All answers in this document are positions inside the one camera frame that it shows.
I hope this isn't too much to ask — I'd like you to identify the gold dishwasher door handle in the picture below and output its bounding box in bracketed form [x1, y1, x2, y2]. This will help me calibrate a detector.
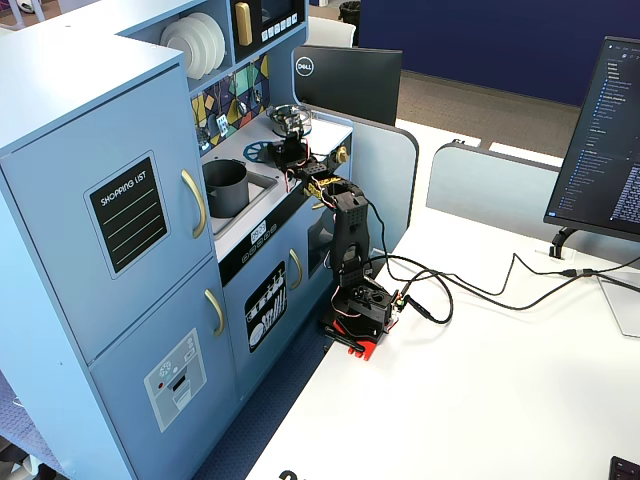
[288, 247, 304, 292]

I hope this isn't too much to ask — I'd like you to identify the black trash bin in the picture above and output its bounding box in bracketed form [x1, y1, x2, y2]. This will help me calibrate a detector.
[338, 0, 362, 26]

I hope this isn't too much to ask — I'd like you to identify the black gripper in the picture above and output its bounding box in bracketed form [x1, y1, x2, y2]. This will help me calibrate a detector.
[266, 135, 321, 176]

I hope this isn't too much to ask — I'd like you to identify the black cable with adapter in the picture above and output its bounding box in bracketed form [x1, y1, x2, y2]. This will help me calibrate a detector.
[389, 257, 640, 326]

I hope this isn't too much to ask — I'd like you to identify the silver hanging toy spoon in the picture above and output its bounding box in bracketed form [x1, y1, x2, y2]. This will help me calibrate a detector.
[249, 62, 264, 105]

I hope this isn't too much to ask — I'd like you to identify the gray-blue desk divider panel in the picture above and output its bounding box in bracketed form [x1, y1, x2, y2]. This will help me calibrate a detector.
[309, 105, 420, 261]
[425, 141, 640, 266]

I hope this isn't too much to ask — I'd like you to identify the white office chair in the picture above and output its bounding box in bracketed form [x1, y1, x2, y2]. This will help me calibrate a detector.
[305, 15, 357, 49]

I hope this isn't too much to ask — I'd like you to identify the black keyboard corner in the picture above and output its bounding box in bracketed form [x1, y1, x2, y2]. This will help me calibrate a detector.
[607, 455, 640, 480]

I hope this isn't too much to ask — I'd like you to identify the silver hanging toy ladle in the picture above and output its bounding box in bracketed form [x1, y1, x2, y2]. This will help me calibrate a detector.
[230, 72, 249, 116]

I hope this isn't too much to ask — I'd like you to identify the silver hanging toy strainer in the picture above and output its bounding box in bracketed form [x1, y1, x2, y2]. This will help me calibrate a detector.
[195, 94, 211, 146]

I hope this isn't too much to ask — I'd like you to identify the silver hanging toy spatula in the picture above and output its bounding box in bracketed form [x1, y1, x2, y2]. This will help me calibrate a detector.
[214, 82, 230, 135]

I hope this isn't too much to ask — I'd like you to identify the gray flat monitor stand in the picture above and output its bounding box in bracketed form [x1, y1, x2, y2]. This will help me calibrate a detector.
[596, 272, 640, 339]

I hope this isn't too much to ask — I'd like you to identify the black Dell monitor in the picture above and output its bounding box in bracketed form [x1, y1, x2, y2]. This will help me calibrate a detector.
[292, 44, 404, 127]

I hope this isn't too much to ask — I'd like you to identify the small wrist camera board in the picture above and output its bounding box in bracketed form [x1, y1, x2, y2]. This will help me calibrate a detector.
[283, 119, 308, 144]

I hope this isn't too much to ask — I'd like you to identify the white toy plate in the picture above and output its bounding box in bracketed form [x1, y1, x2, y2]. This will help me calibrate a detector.
[187, 11, 227, 70]
[175, 17, 219, 75]
[159, 23, 207, 81]

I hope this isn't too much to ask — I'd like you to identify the red robot base clamp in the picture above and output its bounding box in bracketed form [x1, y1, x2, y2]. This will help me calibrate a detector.
[320, 312, 400, 362]

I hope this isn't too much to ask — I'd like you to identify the blue wooden toy kitchen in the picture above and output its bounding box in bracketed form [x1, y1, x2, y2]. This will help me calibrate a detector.
[0, 0, 420, 480]

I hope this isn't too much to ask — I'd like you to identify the gold microwave door handle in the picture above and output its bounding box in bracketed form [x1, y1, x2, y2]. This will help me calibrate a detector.
[234, 1, 254, 47]

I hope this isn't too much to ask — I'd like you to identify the silver pot lid with knob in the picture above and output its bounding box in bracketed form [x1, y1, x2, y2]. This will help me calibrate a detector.
[267, 103, 310, 125]

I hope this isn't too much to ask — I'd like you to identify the thin black cable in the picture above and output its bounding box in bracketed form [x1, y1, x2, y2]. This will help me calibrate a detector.
[367, 252, 640, 301]

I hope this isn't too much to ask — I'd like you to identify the black monitor with lit screen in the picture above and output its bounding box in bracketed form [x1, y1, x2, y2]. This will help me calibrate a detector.
[543, 35, 640, 244]

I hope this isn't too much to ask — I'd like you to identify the gold curved freezer handle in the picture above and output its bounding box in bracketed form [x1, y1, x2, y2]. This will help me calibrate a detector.
[204, 288, 226, 338]

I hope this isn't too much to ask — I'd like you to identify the gold curved fridge handle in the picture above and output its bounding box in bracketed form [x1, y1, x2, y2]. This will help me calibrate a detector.
[180, 168, 208, 240]

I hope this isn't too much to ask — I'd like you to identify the silver metal toy pot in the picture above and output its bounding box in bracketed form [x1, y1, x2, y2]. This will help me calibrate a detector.
[265, 103, 315, 137]

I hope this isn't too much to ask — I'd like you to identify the gray toy sink basin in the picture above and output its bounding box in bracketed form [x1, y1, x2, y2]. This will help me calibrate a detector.
[209, 171, 279, 236]

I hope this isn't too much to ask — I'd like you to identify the dark gray toy pot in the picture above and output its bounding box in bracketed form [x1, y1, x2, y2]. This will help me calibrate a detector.
[201, 158, 251, 219]

